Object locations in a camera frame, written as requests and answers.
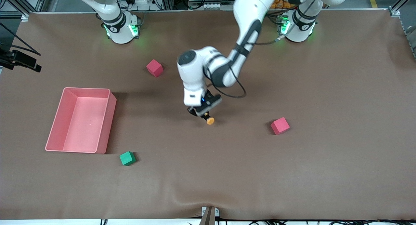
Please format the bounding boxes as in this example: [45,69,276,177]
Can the brown table mat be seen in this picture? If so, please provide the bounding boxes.
[0,9,416,220]

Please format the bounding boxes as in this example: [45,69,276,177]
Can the pink foam cube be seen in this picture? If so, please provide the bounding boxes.
[270,117,290,135]
[146,59,164,78]

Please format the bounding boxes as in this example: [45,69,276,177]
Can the pink plastic bin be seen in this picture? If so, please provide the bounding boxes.
[45,87,117,154]

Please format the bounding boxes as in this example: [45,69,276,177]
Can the green foam cube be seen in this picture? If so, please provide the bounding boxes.
[119,151,136,166]

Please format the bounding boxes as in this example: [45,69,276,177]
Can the white connector strip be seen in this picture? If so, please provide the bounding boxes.
[192,2,236,10]

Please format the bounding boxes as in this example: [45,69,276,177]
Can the orange snack packs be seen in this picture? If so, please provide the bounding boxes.
[272,0,296,9]

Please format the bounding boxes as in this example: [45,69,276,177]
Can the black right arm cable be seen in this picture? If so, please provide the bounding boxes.
[0,21,42,56]

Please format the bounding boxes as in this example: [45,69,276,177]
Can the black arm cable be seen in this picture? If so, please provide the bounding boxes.
[204,0,320,99]
[0,21,42,56]

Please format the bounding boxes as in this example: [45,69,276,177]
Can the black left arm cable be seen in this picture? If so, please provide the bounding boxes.
[204,0,320,99]

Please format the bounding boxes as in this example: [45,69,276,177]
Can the metal clamp bracket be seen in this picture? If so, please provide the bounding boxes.
[200,206,220,225]

